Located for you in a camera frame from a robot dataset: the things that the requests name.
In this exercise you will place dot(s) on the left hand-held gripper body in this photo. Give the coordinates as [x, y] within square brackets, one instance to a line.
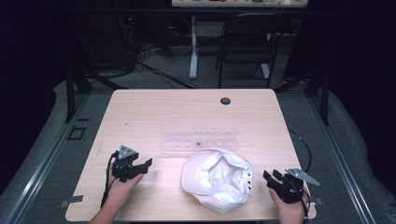
[124, 169]

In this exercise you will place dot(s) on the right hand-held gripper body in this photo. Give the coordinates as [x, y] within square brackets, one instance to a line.
[291, 186]

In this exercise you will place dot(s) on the white baseball cap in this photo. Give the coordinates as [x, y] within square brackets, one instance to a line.
[218, 182]

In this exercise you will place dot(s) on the person's left hand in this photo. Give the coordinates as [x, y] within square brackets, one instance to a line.
[123, 188]

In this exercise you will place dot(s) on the person's right hand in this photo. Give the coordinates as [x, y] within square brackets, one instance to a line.
[291, 213]

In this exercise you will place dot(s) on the clear acrylic rack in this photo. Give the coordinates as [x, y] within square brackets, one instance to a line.
[199, 143]

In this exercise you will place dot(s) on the grey tape strip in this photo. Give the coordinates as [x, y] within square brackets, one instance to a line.
[71, 201]

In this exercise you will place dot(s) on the black square floor tape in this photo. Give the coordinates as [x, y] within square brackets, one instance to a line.
[69, 134]

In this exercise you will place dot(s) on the dark round table grommet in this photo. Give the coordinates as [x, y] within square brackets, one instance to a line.
[225, 100]

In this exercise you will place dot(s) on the black metal stand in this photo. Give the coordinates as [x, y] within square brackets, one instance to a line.
[324, 96]
[71, 93]

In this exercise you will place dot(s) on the white desk leg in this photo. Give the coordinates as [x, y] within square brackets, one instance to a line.
[193, 53]
[265, 71]

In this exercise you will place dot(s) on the black folding chair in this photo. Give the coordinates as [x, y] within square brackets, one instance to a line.
[249, 46]

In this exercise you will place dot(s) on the metal floor rail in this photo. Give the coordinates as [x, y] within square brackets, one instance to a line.
[341, 161]
[46, 160]

